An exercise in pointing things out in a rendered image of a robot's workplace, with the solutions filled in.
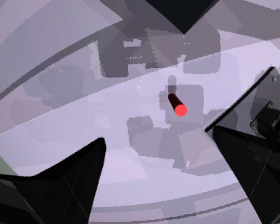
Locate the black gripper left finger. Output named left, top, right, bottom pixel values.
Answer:
left=0, top=137, right=107, bottom=224

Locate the red peg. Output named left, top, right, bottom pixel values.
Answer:
left=167, top=93, right=187, bottom=117

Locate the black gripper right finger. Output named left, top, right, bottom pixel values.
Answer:
left=212, top=126, right=280, bottom=224

